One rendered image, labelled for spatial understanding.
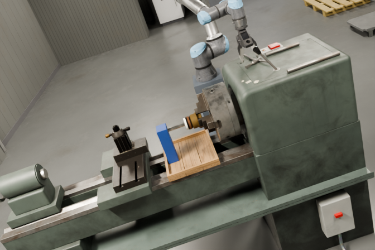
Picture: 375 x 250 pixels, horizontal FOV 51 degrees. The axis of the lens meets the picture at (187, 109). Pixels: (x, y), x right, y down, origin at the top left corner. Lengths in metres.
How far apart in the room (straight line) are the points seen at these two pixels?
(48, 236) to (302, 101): 1.59
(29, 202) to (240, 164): 1.21
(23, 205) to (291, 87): 1.61
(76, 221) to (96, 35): 6.56
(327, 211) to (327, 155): 0.34
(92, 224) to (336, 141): 1.45
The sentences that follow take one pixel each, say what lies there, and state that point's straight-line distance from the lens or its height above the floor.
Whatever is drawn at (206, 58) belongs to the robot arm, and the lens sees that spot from 2.58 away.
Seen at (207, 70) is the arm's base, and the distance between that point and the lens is 2.60.
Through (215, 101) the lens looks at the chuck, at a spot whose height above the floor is 1.20.
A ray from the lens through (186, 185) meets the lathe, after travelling 2.24.
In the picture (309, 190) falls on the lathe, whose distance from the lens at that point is 2.39.
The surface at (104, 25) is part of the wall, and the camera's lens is 8.52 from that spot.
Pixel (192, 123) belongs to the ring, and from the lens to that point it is 2.19.
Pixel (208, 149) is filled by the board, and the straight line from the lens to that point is 2.30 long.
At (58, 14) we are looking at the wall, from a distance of 8.66.
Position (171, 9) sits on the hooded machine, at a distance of 8.89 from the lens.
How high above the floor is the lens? 2.13
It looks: 26 degrees down
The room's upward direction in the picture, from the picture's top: 20 degrees counter-clockwise
